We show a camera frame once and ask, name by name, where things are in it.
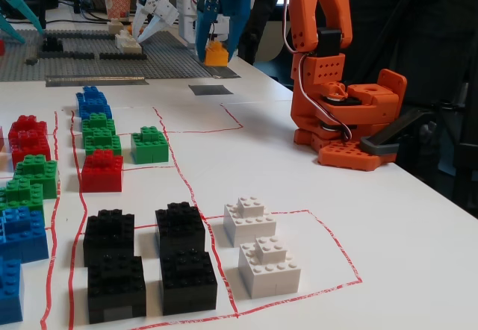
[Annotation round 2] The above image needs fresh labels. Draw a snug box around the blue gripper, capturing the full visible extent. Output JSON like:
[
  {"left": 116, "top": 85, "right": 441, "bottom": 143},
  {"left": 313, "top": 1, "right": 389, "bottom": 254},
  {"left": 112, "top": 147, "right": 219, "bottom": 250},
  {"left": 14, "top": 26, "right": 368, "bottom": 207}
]
[{"left": 195, "top": 0, "right": 252, "bottom": 63}]

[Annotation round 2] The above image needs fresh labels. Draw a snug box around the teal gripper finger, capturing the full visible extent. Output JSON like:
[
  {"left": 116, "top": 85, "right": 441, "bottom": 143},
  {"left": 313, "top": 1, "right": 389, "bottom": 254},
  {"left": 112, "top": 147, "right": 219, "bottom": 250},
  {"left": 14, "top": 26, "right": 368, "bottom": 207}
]
[
  {"left": 2, "top": 0, "right": 46, "bottom": 36},
  {"left": 0, "top": 13, "right": 27, "bottom": 45}
]

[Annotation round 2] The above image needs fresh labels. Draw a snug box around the yellow lego block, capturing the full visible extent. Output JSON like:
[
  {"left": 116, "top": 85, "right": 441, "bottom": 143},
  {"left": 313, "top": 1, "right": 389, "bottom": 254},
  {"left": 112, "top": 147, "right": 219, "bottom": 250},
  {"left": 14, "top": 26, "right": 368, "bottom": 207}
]
[{"left": 204, "top": 40, "right": 229, "bottom": 66}]

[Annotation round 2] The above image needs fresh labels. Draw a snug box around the flat white lego block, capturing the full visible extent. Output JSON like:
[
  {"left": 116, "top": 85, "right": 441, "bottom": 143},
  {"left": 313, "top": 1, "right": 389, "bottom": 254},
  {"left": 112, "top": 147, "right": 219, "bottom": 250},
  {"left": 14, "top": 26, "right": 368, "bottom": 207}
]
[{"left": 114, "top": 29, "right": 143, "bottom": 55}]

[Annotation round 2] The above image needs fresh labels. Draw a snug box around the small black lego block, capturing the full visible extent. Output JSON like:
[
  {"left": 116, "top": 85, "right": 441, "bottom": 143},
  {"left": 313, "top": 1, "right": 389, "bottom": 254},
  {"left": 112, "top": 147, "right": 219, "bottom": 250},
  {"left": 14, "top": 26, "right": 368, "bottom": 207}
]
[{"left": 41, "top": 35, "right": 64, "bottom": 53}]

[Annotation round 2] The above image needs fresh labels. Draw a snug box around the grey tape square marker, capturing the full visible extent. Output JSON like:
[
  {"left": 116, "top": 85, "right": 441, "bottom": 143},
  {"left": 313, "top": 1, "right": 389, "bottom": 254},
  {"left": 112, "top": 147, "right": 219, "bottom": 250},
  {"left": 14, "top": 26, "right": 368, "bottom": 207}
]
[{"left": 187, "top": 84, "right": 235, "bottom": 96}]

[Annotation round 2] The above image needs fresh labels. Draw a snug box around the blue lego block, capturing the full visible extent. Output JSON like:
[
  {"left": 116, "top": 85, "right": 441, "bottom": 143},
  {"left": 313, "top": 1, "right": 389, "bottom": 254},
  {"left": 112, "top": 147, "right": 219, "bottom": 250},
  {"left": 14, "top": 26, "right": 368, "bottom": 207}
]
[
  {"left": 78, "top": 98, "right": 113, "bottom": 122},
  {"left": 0, "top": 257, "right": 25, "bottom": 326},
  {"left": 75, "top": 85, "right": 109, "bottom": 109},
  {"left": 0, "top": 205, "right": 50, "bottom": 264}
]

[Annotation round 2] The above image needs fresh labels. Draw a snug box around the red lego block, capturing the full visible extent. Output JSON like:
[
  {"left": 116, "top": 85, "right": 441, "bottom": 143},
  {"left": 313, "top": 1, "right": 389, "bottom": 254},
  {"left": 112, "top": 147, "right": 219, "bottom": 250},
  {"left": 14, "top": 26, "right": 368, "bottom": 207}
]
[
  {"left": 80, "top": 149, "right": 124, "bottom": 193},
  {"left": 7, "top": 115, "right": 49, "bottom": 140},
  {"left": 10, "top": 131, "right": 52, "bottom": 167}
]

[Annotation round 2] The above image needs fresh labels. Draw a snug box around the green lego block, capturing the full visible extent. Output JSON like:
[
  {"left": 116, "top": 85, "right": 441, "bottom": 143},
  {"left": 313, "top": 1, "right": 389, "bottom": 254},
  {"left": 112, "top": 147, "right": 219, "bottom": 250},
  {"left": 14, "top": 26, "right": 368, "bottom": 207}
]
[
  {"left": 130, "top": 125, "right": 170, "bottom": 166},
  {"left": 0, "top": 178, "right": 46, "bottom": 219},
  {"left": 13, "top": 154, "right": 60, "bottom": 200},
  {"left": 81, "top": 112, "right": 116, "bottom": 137},
  {"left": 84, "top": 127, "right": 122, "bottom": 156}
]

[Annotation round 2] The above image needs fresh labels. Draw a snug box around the patterned paper cup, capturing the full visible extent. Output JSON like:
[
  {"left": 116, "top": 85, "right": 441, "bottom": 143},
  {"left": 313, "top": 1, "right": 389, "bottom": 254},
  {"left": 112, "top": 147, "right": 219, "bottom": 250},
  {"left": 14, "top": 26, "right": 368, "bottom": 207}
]
[{"left": 103, "top": 0, "right": 132, "bottom": 20}]

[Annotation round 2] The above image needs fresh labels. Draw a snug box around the black lego strip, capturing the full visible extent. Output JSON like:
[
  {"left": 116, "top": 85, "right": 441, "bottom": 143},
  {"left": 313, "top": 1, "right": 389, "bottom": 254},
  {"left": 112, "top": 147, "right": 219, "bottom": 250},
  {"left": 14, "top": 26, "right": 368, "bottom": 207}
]
[
  {"left": 38, "top": 52, "right": 95, "bottom": 60},
  {"left": 99, "top": 52, "right": 148, "bottom": 61}
]

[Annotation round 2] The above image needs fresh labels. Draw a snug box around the grey lego baseplate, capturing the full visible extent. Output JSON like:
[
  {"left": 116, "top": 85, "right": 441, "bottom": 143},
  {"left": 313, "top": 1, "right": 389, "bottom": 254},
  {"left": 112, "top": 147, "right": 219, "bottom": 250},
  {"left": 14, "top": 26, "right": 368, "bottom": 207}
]
[{"left": 0, "top": 29, "right": 214, "bottom": 83}]

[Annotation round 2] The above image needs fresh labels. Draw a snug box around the grey tape strip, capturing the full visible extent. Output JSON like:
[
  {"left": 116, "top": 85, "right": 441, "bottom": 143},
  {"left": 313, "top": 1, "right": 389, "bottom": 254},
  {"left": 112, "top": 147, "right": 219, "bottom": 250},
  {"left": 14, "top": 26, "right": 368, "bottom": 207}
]
[{"left": 45, "top": 75, "right": 149, "bottom": 87}]

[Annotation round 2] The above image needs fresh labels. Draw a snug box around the black table clamp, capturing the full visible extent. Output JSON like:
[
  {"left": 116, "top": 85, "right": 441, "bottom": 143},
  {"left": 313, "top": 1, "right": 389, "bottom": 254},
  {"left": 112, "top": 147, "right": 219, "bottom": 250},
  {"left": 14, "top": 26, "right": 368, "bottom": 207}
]
[{"left": 360, "top": 108, "right": 436, "bottom": 156}]

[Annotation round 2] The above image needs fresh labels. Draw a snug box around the red white servo cable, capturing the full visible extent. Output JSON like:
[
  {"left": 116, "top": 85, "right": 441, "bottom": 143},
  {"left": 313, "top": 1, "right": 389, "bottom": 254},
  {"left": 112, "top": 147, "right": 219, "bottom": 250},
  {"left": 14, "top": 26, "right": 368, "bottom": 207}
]
[{"left": 282, "top": 0, "right": 354, "bottom": 140}]

